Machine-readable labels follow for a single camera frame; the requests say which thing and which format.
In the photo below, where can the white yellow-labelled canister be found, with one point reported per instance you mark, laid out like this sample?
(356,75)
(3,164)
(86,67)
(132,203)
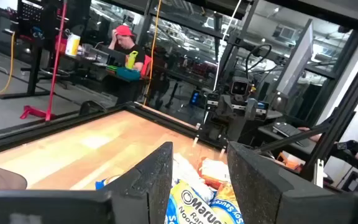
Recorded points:
(72,45)

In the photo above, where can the orange Maruchan ramen packet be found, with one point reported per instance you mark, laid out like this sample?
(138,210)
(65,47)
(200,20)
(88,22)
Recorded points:
(214,171)

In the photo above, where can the black work desk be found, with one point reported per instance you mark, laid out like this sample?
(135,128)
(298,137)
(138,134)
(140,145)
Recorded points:
(264,132)

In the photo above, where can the grey computer monitor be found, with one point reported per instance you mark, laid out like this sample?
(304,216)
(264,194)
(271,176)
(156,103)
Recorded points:
(297,59)

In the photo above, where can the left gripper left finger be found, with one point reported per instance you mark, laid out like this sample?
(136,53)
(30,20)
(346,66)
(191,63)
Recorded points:
(154,186)

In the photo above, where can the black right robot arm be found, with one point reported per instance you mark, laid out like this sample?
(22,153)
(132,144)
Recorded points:
(235,132)

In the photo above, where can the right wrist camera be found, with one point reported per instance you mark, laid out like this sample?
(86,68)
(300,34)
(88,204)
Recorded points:
(240,87)

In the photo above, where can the person's hand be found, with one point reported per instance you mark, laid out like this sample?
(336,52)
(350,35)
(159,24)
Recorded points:
(309,134)

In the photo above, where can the yellow-green drink bottle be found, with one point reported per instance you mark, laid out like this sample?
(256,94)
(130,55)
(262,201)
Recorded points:
(131,59)

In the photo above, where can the black pegboard stand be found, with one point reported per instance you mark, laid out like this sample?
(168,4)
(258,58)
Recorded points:
(36,68)

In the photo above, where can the grey laptop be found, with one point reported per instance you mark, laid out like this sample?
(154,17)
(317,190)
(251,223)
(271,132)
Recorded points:
(96,56)

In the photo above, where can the red metal stand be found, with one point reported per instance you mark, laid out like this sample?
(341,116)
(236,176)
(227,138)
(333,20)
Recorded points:
(56,62)

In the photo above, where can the black keyboard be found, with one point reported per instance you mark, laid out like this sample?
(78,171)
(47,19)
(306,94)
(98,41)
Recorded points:
(286,129)

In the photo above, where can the person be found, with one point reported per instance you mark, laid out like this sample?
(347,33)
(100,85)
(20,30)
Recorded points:
(129,46)

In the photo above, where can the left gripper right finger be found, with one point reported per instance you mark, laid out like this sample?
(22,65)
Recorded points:
(253,186)

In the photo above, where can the teal bag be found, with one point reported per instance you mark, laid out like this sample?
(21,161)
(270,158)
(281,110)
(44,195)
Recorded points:
(128,74)

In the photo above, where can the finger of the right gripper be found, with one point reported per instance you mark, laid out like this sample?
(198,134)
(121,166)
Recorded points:
(257,109)
(217,107)

